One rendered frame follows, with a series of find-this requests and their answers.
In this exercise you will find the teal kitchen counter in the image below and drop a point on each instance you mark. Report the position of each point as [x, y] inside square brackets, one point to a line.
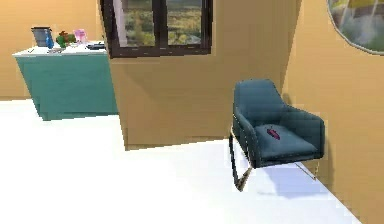
[70, 83]

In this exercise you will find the teal armchair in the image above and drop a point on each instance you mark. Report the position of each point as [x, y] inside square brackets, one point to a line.
[263, 106]

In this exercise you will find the small maroon object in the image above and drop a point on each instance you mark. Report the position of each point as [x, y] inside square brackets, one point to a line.
[273, 133]

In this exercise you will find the black framed window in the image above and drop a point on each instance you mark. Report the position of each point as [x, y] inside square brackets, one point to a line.
[160, 26]

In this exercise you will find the black flat pan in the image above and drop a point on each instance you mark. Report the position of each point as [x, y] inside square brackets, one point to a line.
[95, 46]

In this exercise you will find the pink translucent container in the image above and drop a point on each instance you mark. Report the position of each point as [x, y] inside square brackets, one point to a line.
[80, 35]

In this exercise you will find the grey blue box container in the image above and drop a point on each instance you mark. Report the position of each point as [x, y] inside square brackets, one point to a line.
[42, 36]

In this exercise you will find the round framed wall picture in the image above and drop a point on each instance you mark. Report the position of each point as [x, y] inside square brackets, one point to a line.
[361, 23]

